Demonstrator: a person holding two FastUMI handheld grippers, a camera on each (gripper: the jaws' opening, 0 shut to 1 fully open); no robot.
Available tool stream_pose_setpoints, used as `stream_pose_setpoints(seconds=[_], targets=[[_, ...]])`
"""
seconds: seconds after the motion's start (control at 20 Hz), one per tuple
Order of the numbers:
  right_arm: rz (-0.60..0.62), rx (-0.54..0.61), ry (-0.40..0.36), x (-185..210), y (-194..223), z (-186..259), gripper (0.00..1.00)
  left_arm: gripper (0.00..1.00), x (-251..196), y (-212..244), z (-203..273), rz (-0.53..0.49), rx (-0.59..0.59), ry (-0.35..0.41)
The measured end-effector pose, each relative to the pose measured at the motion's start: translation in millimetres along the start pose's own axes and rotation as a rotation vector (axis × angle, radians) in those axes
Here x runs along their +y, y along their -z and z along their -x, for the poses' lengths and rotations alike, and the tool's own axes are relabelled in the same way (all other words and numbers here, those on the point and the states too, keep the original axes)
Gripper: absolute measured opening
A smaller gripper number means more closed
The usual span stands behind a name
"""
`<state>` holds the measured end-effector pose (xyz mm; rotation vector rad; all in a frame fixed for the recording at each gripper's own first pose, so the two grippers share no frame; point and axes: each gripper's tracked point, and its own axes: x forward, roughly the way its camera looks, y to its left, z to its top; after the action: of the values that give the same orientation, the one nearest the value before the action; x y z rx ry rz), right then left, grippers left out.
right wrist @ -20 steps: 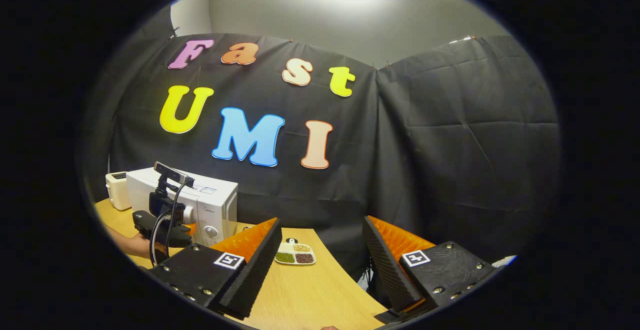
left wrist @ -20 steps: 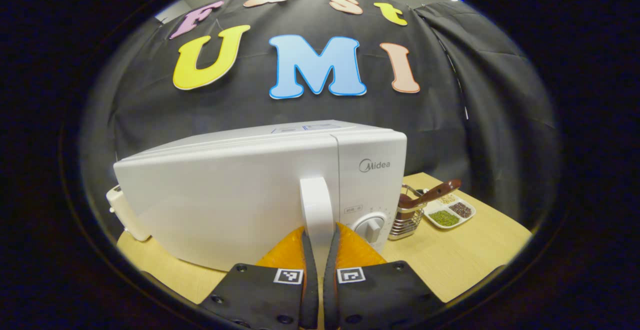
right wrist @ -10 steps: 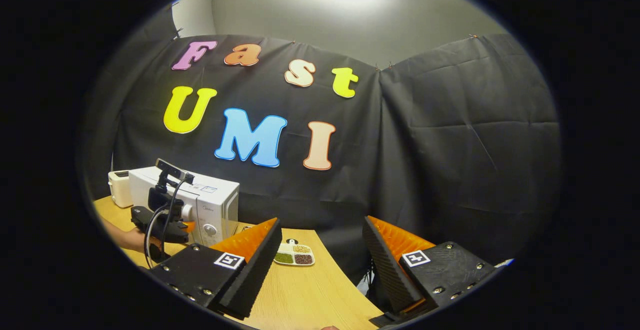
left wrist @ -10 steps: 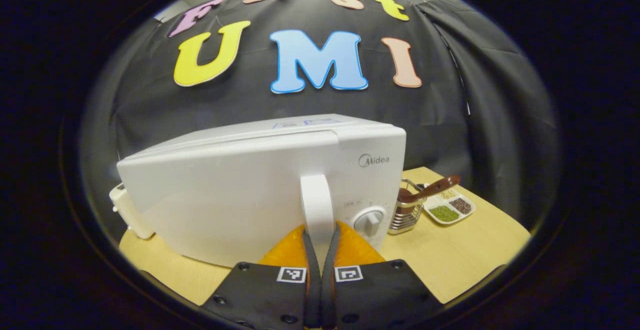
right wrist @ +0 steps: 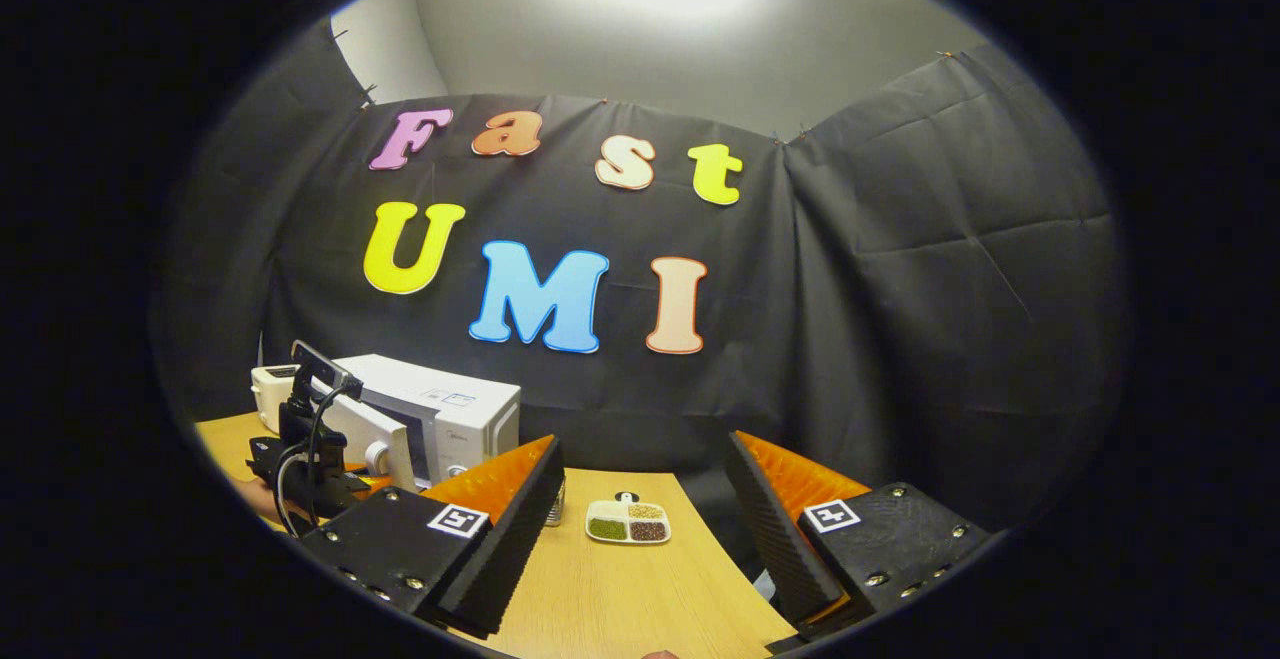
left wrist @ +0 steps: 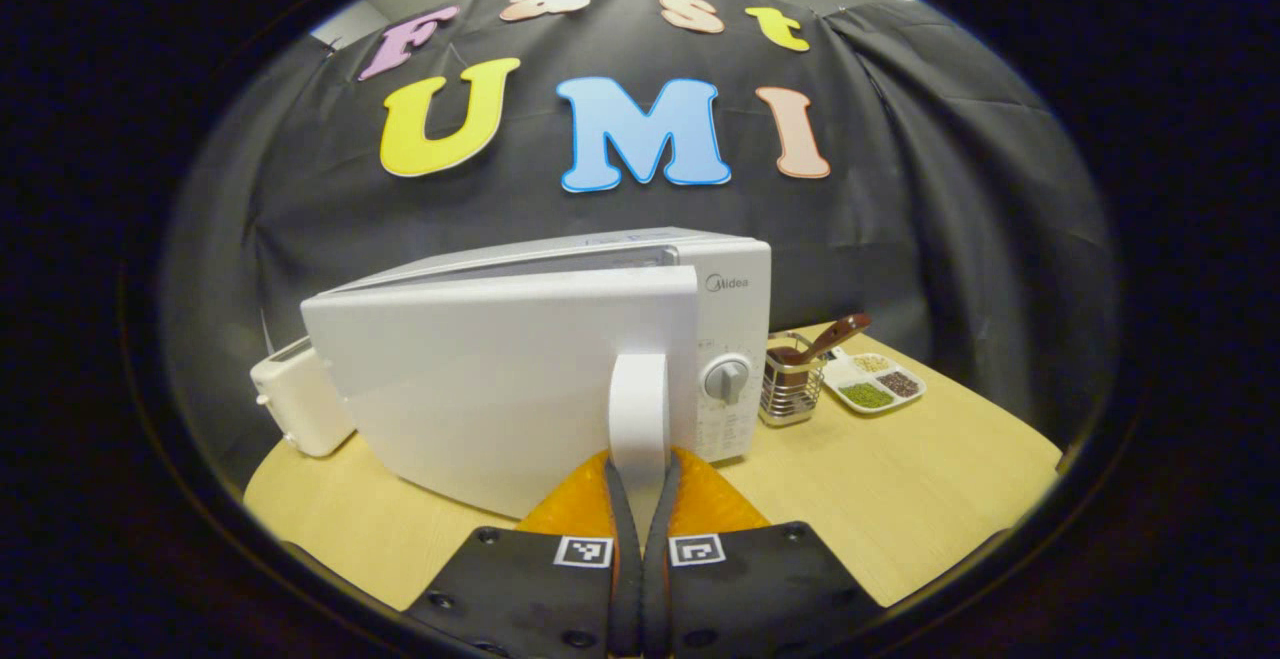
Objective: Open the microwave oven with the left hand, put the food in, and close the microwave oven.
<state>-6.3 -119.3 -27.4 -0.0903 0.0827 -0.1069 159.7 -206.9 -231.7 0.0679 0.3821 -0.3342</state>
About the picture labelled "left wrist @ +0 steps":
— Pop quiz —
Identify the white microwave oven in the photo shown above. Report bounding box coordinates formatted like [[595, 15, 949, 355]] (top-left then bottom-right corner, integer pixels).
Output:
[[300, 227, 773, 520]]

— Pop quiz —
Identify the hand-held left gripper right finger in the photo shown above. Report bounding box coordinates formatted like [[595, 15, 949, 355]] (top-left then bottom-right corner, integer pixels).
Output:
[[642, 447, 871, 659]]

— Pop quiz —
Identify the metal wire utensil holder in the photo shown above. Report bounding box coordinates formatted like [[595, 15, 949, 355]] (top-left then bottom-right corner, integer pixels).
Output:
[[758, 332, 827, 427]]

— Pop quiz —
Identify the white divided dish with grains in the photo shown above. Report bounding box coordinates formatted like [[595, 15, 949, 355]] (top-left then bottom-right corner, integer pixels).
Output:
[[822, 351, 928, 415]]

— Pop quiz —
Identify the white toaster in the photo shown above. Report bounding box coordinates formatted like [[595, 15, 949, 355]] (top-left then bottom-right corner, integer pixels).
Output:
[[250, 336, 356, 458]]

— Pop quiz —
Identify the black backdrop cloth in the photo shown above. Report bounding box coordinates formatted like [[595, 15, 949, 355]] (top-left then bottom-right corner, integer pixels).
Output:
[[165, 0, 1116, 480]]

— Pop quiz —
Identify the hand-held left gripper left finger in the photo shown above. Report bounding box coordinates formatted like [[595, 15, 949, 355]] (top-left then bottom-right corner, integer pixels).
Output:
[[405, 449, 643, 659]]

